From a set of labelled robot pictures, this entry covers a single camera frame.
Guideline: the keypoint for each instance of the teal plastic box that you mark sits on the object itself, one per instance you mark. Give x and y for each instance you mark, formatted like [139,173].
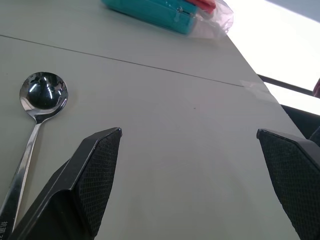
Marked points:
[160,12]

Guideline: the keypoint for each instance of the clear plastic bag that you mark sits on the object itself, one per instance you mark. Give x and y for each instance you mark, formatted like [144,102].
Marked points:
[215,20]

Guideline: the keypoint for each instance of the dark chair seat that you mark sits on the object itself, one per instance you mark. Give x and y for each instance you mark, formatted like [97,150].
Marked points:
[303,120]

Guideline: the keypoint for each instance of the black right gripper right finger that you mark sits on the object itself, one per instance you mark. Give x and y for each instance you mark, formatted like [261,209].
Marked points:
[292,180]

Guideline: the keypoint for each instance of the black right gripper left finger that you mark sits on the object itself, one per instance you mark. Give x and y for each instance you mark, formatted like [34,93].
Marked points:
[82,190]

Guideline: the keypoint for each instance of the black metal bar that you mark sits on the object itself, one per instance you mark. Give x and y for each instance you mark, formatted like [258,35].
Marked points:
[285,83]

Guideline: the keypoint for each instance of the silver metal spoon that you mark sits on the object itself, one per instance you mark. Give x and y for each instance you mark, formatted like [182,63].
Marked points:
[37,105]

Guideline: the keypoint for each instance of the red item in bag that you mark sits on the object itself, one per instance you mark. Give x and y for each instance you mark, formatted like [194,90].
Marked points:
[206,5]

